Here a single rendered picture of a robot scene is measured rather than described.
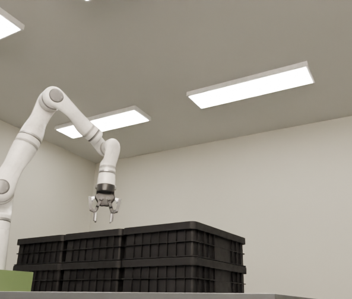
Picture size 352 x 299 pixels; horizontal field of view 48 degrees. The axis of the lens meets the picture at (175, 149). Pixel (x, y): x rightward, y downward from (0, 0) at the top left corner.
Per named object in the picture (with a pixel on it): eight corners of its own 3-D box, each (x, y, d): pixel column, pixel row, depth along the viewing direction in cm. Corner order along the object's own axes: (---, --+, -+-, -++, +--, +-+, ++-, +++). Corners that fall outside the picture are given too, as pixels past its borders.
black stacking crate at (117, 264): (116, 297, 132) (119, 260, 136) (55, 296, 148) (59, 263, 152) (181, 299, 163) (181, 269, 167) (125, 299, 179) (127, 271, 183)
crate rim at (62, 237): (62, 240, 155) (63, 234, 156) (15, 244, 171) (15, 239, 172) (128, 252, 186) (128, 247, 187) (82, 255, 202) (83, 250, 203)
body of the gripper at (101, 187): (95, 181, 164) (94, 203, 160) (116, 182, 165) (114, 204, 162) (95, 185, 170) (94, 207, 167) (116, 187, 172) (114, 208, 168)
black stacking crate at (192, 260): (193, 298, 116) (194, 256, 121) (116, 297, 132) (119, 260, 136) (249, 301, 147) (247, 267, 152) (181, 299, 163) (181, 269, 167)
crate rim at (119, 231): (121, 235, 140) (121, 228, 140) (62, 240, 155) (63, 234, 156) (182, 248, 170) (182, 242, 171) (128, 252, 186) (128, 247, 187)
